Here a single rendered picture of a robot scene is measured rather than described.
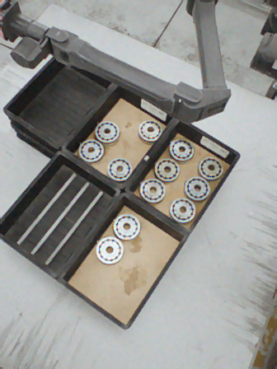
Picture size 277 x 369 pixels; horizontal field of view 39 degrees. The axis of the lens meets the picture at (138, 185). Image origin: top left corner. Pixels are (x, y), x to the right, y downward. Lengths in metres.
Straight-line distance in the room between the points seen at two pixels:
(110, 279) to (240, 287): 0.54
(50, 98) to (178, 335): 1.13
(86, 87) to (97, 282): 0.86
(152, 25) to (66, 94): 1.52
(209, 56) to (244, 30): 2.20
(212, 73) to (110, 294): 0.86
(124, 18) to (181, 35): 0.46
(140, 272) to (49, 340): 0.44
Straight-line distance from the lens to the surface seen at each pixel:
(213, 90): 1.03
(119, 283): 1.49
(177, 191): 1.59
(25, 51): 1.10
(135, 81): 1.03
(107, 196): 1.57
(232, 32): 3.25
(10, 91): 2.01
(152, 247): 1.52
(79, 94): 1.79
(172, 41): 3.10
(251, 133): 1.94
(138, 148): 1.65
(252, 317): 1.69
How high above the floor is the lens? 2.31
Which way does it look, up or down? 69 degrees down
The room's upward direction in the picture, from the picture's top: 8 degrees clockwise
